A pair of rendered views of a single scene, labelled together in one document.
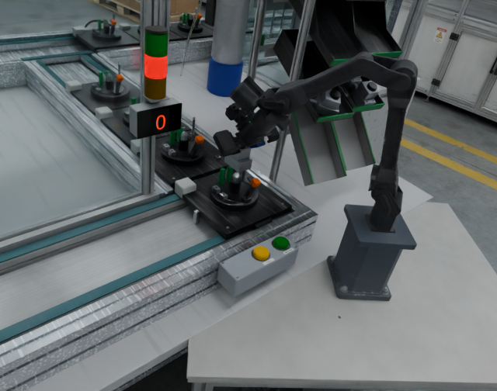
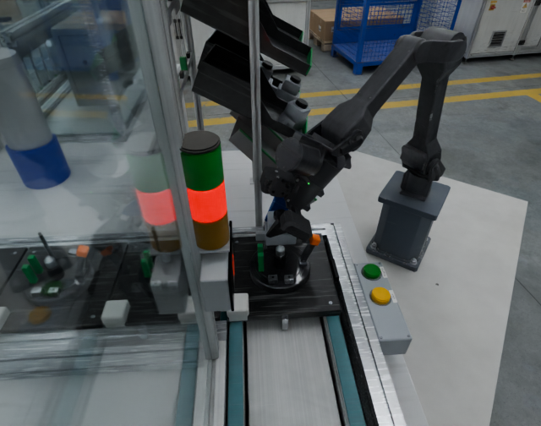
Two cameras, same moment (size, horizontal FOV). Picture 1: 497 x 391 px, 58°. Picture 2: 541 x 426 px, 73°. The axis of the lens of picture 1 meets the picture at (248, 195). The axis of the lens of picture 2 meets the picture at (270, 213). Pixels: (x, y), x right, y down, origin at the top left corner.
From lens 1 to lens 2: 0.83 m
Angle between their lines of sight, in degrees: 38
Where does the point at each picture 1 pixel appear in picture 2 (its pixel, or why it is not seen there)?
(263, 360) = (474, 373)
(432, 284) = not seen: hidden behind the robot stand
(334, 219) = (318, 216)
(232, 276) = (404, 339)
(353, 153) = not seen: hidden behind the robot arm
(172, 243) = (304, 371)
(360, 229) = (419, 206)
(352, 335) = (460, 288)
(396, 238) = (439, 193)
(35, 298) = not seen: outside the picture
